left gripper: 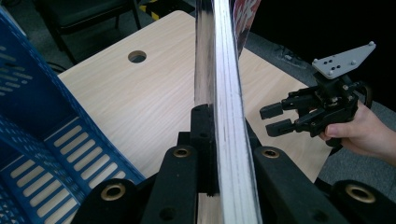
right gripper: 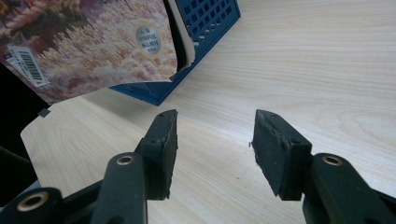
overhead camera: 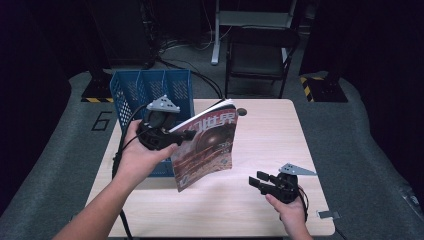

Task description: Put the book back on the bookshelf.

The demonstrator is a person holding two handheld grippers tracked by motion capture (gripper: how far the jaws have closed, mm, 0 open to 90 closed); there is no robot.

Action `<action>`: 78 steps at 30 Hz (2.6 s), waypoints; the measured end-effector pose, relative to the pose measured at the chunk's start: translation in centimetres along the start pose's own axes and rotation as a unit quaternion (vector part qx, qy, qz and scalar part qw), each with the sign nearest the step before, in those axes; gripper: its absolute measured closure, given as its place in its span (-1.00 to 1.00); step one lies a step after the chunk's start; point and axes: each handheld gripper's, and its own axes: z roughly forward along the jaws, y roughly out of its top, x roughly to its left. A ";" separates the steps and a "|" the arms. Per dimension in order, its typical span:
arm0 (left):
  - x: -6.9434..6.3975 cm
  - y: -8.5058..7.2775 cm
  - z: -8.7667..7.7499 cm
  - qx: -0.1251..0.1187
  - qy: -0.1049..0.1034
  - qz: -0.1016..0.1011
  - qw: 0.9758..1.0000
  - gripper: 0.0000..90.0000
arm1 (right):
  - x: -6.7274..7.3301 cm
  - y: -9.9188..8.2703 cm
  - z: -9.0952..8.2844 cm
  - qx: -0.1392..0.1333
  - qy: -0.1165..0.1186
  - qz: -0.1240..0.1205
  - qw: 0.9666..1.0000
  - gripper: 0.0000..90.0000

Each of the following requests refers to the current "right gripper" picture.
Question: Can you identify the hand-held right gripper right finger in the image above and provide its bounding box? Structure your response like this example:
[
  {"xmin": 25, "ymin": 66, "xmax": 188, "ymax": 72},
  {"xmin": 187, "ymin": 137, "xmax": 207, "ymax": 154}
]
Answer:
[{"xmin": 251, "ymin": 108, "xmax": 314, "ymax": 202}]

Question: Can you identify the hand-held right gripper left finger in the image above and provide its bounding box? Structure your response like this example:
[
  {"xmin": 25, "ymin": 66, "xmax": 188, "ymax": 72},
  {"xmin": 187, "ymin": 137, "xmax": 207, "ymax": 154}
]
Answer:
[{"xmin": 136, "ymin": 108, "xmax": 179, "ymax": 201}]

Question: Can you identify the magazine with reddish illustrated cover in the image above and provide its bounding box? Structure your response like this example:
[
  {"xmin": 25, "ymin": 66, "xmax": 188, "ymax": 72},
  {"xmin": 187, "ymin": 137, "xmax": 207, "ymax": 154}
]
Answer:
[{"xmin": 0, "ymin": 0, "xmax": 178, "ymax": 105}]

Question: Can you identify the blue plastic file basket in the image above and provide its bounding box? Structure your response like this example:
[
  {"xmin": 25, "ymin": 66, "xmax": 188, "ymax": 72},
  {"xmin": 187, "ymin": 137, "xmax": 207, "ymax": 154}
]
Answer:
[{"xmin": 110, "ymin": 0, "xmax": 242, "ymax": 106}]

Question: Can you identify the white-edged book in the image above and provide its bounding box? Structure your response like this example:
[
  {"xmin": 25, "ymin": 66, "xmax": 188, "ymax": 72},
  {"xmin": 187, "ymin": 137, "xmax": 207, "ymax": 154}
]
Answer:
[{"xmin": 167, "ymin": 0, "xmax": 198, "ymax": 72}]

